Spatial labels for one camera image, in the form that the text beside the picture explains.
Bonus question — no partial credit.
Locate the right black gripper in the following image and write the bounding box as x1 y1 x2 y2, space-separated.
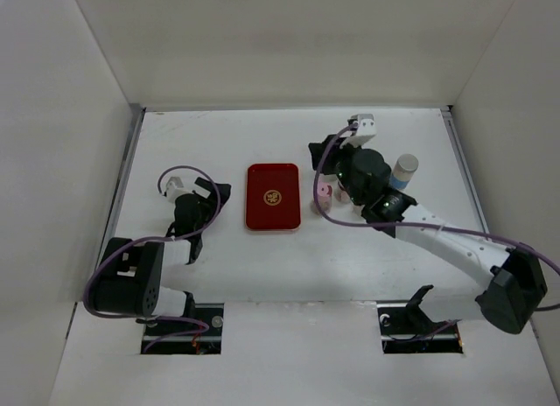
309 135 366 207

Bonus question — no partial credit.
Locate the pink lid bottle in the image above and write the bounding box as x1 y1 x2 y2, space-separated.
316 180 333 214

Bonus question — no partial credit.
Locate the blue label white bead bottle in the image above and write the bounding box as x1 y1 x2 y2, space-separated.
389 154 419 190

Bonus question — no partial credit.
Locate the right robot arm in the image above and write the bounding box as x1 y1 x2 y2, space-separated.
308 135 548 334

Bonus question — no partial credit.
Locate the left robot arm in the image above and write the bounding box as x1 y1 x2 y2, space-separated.
83 177 232 335

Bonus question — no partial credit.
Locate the red rectangular tray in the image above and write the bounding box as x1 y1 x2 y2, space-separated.
245 163 301 232

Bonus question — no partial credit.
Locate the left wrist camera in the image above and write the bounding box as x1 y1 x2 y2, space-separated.
164 176 186 203

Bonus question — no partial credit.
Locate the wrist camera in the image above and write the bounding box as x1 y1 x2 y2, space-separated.
340 114 377 148
164 176 186 203

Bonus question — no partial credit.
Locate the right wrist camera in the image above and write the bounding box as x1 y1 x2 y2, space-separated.
340 114 377 148

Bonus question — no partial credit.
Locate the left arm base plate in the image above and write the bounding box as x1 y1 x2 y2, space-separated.
140 304 224 355

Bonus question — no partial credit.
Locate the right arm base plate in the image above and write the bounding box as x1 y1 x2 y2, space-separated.
377 303 463 354

